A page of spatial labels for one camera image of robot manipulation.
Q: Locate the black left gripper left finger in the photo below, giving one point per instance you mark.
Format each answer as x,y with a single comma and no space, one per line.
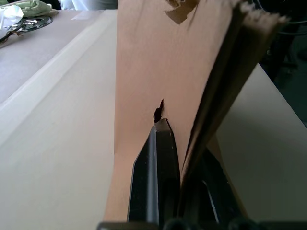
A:
163,167

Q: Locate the white plastic bag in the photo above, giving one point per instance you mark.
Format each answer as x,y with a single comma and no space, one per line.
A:
10,16

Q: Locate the light green cloth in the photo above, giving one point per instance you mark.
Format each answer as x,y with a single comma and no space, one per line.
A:
36,7

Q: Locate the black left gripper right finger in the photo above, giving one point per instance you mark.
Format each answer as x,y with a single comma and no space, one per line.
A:
211,191

